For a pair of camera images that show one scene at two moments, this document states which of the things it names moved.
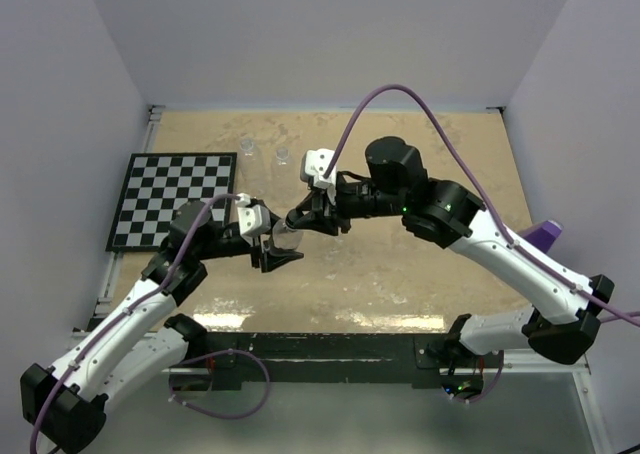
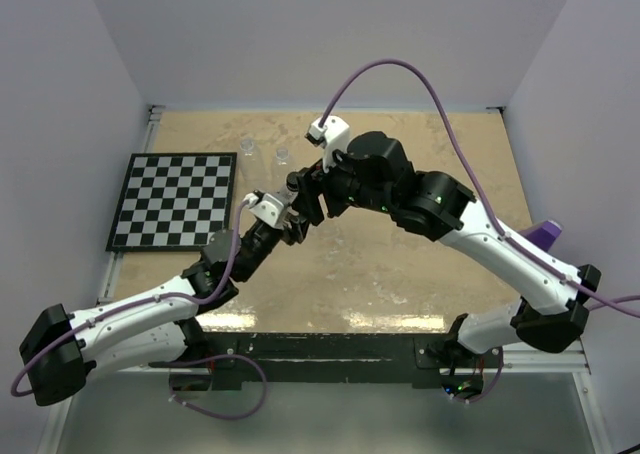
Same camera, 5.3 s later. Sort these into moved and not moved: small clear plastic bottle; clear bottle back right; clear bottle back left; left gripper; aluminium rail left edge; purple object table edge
Moved: small clear plastic bottle; left gripper
Not moved: purple object table edge; aluminium rail left edge; clear bottle back right; clear bottle back left
